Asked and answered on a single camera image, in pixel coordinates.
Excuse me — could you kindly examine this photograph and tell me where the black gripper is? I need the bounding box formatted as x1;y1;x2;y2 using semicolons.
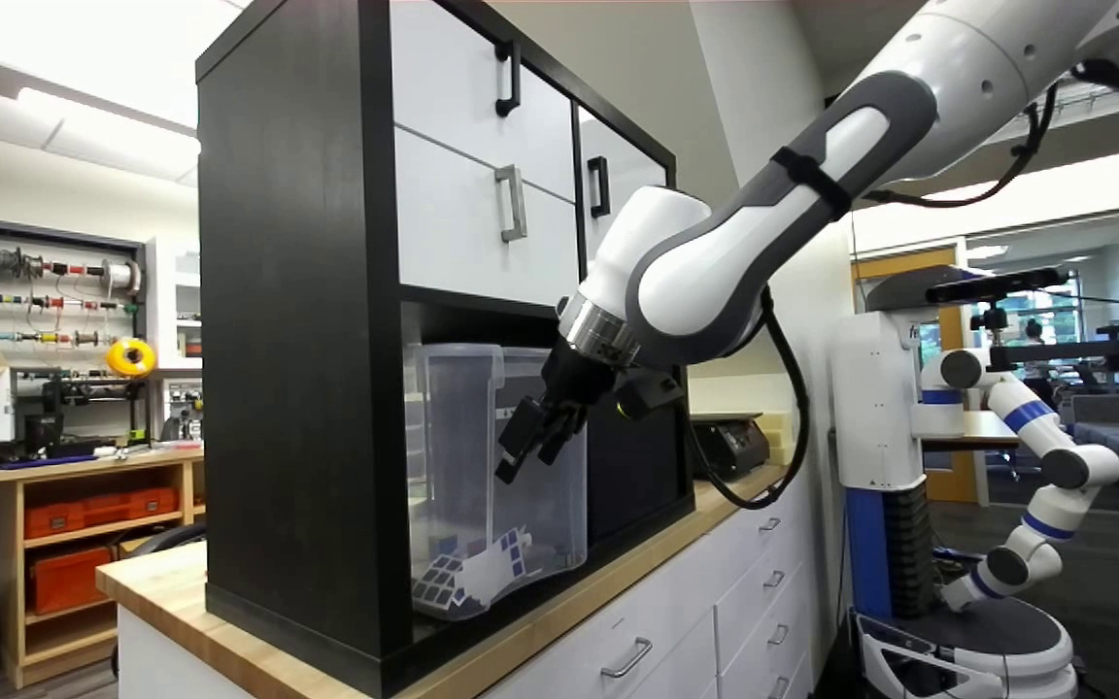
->
490;337;654;490

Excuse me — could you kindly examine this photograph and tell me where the clear plastic storage bin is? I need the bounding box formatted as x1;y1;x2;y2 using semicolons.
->
400;337;593;625

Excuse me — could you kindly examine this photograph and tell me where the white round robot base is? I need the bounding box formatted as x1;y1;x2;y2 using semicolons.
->
850;592;1082;699

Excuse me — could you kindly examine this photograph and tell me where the wide orange storage bin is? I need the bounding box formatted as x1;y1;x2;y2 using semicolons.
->
23;480;183;544

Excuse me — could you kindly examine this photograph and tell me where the tall orange storage bin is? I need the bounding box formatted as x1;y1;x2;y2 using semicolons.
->
23;540;124;617

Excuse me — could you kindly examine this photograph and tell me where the white blue patterned card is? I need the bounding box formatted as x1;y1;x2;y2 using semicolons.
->
457;524;538;609

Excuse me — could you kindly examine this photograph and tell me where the grid pattern card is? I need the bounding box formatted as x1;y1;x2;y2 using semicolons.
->
413;569;484;625

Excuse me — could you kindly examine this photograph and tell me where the black desktop device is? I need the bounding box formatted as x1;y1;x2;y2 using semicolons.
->
687;407;777;486

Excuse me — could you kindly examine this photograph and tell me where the white cabinet wooden countertop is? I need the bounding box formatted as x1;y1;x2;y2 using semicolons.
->
97;451;839;699

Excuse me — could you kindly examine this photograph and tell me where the black cube shelf unit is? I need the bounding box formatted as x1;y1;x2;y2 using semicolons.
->
195;0;699;699

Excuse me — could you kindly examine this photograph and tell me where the white blue mobile robot torso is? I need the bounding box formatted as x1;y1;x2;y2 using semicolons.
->
827;305;944;627

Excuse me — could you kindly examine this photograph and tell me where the yellow filament spool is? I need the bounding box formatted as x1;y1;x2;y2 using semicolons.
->
101;335;163;385

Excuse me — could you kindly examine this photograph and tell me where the wooden background table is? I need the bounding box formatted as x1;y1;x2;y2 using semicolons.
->
913;403;1027;452

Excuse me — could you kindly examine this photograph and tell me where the wooden workbench with shelves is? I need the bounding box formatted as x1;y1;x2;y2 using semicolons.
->
0;441;209;689

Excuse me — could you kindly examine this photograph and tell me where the black 3D printer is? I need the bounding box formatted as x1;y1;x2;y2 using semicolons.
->
7;363;155;471

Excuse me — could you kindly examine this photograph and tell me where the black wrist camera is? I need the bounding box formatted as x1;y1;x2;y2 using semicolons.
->
611;363;691;428

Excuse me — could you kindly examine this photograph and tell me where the white drawer silver handle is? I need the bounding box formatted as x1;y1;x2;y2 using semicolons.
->
392;122;586;313

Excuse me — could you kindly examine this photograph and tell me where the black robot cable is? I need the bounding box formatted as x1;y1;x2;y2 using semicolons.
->
687;72;1072;511

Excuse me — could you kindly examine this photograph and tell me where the white cabinet door black handle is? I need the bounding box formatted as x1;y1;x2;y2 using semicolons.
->
576;104;681;283

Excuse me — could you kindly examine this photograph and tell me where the white drawer small black handle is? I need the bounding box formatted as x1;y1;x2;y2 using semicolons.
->
386;0;580;204

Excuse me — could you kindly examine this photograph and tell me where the grey wall spool rack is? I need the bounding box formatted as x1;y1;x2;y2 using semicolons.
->
0;214;160;355

